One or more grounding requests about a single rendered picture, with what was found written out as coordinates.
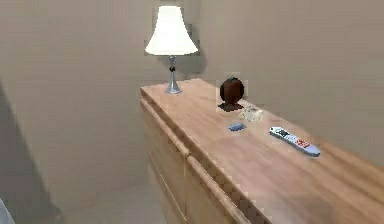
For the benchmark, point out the white remote control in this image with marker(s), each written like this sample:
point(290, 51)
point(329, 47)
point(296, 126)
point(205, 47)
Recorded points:
point(295, 141)

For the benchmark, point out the dark brown round ornament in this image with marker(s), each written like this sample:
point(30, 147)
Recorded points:
point(231, 91)

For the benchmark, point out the white shade table lamp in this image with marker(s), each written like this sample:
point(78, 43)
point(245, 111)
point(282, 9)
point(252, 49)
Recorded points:
point(171, 33)

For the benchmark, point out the light wooden sideboard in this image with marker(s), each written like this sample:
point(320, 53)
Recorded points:
point(266, 173)

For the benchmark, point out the small blue card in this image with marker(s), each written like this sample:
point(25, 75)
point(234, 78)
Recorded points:
point(237, 126)

